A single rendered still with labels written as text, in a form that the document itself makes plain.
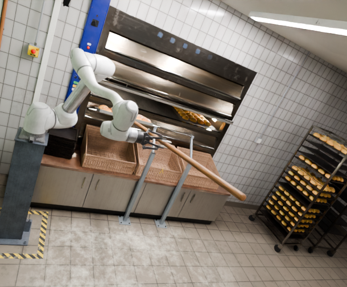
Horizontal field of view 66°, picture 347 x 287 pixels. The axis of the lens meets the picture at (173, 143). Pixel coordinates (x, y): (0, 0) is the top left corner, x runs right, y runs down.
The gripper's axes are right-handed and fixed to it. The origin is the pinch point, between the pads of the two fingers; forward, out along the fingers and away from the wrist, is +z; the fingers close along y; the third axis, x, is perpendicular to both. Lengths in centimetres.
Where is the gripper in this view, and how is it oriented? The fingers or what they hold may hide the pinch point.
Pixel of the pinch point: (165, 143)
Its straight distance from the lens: 169.7
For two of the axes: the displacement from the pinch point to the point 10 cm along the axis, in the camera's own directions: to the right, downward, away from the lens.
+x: 3.9, 2.5, -8.9
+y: -3.1, 9.4, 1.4
